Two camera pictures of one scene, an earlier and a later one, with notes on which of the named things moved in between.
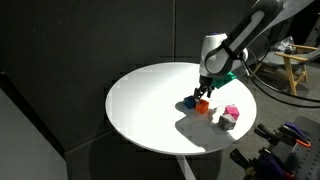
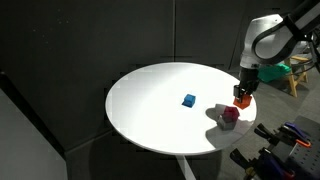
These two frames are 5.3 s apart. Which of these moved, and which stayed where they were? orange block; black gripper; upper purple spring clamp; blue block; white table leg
Moved: black gripper; orange block
Stayed: white table leg; blue block; upper purple spring clamp
